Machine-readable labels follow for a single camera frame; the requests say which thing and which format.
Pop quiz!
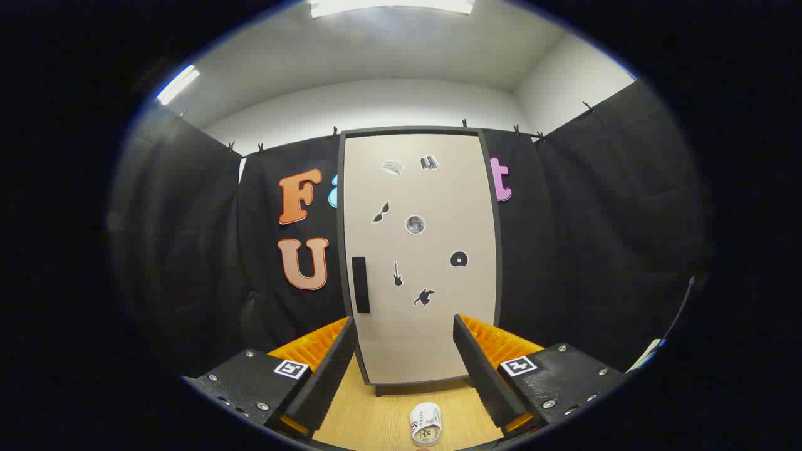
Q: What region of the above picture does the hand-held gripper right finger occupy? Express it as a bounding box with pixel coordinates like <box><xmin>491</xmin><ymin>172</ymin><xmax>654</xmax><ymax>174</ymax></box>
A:
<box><xmin>452</xmin><ymin>313</ymin><xmax>627</xmax><ymax>439</ymax></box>

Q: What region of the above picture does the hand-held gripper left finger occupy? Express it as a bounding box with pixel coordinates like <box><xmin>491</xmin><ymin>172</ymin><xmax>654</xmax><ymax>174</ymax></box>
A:
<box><xmin>182</xmin><ymin>315</ymin><xmax>359</xmax><ymax>439</ymax></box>

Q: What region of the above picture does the white canvas shoe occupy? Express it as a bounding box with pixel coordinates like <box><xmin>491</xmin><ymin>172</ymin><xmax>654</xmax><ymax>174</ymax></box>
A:
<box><xmin>409</xmin><ymin>402</ymin><xmax>442</xmax><ymax>447</ymax></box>

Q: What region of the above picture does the black door handle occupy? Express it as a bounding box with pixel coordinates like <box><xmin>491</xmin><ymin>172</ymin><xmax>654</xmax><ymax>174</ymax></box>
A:
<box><xmin>352</xmin><ymin>257</ymin><xmax>371</xmax><ymax>314</ymax></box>

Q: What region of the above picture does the grey shoe cabinet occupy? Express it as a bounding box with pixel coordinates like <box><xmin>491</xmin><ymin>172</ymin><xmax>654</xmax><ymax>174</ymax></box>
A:
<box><xmin>336</xmin><ymin>127</ymin><xmax>503</xmax><ymax>397</ymax></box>

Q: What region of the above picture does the beige shoe cabinet door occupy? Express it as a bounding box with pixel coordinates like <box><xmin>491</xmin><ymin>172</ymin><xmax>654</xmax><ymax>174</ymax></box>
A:
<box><xmin>343</xmin><ymin>133</ymin><xmax>499</xmax><ymax>384</ymax></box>

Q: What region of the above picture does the black backdrop cloth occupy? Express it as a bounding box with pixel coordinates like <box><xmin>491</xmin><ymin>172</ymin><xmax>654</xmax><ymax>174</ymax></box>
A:
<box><xmin>110</xmin><ymin>80</ymin><xmax>715</xmax><ymax>383</ymax></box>

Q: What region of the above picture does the row of black cloth clips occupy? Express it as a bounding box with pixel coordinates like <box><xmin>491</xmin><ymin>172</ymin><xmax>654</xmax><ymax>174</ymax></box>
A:
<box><xmin>177</xmin><ymin>100</ymin><xmax>596</xmax><ymax>157</ymax></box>

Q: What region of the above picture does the narrow ceiling light strip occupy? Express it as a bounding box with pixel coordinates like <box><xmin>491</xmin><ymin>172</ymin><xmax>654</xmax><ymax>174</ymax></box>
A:
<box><xmin>155</xmin><ymin>64</ymin><xmax>201</xmax><ymax>106</ymax></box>

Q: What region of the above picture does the wide ceiling light panel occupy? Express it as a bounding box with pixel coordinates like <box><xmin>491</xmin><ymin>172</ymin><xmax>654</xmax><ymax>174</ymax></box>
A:
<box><xmin>309</xmin><ymin>0</ymin><xmax>475</xmax><ymax>18</ymax></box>

